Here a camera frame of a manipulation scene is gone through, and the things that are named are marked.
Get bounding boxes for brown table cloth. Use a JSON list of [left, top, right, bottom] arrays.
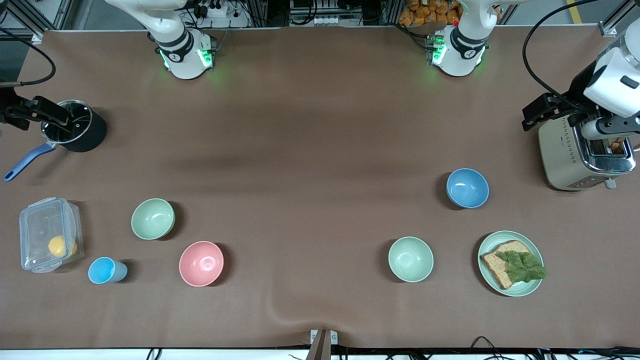
[[0, 25, 640, 350]]

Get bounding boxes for black looped cable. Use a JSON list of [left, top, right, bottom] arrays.
[[470, 336, 506, 351]]

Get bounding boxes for green plate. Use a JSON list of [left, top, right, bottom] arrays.
[[477, 230, 545, 298]]

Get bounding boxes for yellow round fruit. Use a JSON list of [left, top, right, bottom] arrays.
[[48, 235, 79, 259]]

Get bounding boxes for orange snack bag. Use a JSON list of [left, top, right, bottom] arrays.
[[399, 0, 463, 27]]

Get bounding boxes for black pot with blue handle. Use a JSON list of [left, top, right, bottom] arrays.
[[4, 99, 107, 182]]

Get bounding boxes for blue plastic cup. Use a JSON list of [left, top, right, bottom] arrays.
[[88, 256, 128, 285]]

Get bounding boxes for metal bracket with brown bar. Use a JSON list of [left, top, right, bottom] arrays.
[[310, 329, 339, 360]]

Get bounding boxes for beige and chrome toaster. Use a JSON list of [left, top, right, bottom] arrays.
[[538, 112, 637, 192]]

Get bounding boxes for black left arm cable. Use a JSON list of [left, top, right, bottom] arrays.
[[522, 0, 601, 103]]

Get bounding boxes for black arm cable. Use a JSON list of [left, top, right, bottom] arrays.
[[0, 27, 57, 87], [522, 0, 601, 103]]

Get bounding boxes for pink bowl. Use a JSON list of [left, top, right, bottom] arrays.
[[179, 241, 225, 288]]

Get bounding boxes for green lettuce leaf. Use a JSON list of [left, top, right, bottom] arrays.
[[495, 250, 548, 284]]

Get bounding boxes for brown bread slice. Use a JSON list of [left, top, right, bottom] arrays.
[[480, 240, 532, 290]]

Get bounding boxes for blue bowl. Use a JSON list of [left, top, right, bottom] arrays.
[[446, 168, 490, 209]]

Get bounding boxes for green bowl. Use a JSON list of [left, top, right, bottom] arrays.
[[131, 198, 176, 241], [388, 236, 435, 283]]

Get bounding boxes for white socket bar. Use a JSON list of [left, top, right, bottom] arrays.
[[312, 15, 364, 27]]

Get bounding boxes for aluminium frame profile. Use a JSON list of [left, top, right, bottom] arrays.
[[599, 0, 640, 37]]

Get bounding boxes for white power strip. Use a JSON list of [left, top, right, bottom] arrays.
[[192, 0, 236, 19]]

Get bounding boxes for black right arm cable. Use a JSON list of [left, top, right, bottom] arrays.
[[0, 27, 57, 87]]

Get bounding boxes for clear plastic lidded container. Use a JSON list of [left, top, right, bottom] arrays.
[[19, 197, 84, 274]]

